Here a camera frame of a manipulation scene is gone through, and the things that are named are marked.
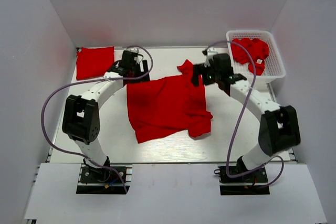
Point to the white front cover board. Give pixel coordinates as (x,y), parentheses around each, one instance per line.
(172,194)

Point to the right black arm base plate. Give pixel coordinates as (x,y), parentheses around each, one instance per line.
(248,185)

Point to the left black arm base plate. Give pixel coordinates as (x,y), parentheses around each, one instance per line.
(95,181)

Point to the red shirts pile in basket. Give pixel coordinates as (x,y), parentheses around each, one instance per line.
(258,50)

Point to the white plastic basket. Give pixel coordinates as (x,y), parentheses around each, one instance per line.
(274,67)

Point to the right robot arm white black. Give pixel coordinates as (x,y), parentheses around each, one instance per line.
(278,125)

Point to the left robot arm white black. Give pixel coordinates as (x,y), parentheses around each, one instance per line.
(81,121)

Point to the red t shirt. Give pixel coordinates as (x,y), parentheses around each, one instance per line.
(159,108)
(93,62)

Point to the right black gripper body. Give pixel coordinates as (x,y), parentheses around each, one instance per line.
(210,75)

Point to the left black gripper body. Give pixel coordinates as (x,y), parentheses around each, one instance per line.
(136,70)

